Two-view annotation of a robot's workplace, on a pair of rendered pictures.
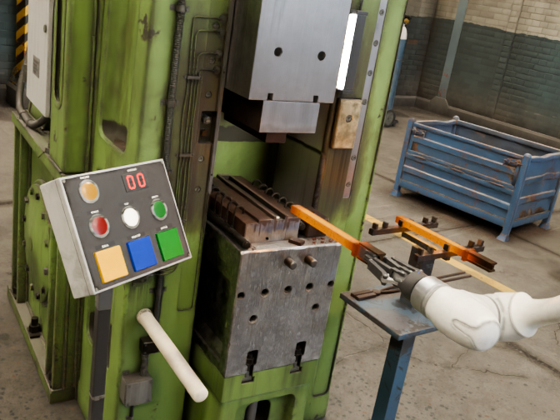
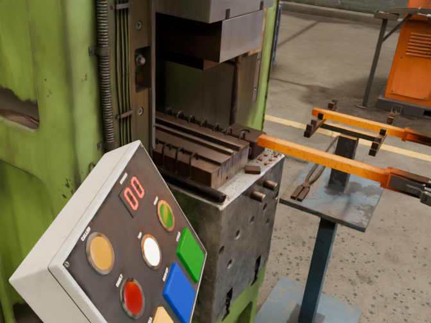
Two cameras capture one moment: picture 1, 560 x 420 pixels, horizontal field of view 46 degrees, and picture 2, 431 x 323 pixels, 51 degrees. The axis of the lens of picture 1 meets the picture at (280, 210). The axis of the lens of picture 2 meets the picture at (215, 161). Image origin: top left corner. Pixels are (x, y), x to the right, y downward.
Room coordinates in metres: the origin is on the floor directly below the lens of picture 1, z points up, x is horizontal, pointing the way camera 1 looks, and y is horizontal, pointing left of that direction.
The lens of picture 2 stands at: (0.99, 0.52, 1.57)
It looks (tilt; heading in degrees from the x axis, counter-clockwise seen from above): 29 degrees down; 334
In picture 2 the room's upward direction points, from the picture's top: 4 degrees clockwise
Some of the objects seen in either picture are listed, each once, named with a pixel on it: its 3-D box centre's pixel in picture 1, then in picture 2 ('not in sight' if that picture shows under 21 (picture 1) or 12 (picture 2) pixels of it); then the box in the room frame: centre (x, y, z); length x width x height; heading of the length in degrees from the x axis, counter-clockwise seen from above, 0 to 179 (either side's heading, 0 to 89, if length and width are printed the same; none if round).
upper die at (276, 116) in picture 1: (257, 101); (173, 20); (2.12, 0.13, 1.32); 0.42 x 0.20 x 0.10; 34
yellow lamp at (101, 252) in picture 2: (88, 191); (100, 253); (1.46, 0.45, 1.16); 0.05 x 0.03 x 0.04; 124
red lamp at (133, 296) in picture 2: (99, 225); (133, 297); (1.44, 0.42, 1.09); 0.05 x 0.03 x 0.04; 124
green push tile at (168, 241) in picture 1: (168, 244); (188, 255); (1.59, 0.27, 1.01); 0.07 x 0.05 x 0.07; 149
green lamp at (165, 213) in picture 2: (158, 209); (165, 215); (1.61, 0.31, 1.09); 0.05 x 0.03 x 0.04; 124
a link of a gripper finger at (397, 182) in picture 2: (367, 255); (405, 184); (1.59, -0.24, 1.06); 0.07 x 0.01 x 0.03; 34
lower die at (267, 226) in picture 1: (242, 205); (170, 143); (2.12, 0.13, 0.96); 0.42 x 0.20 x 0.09; 34
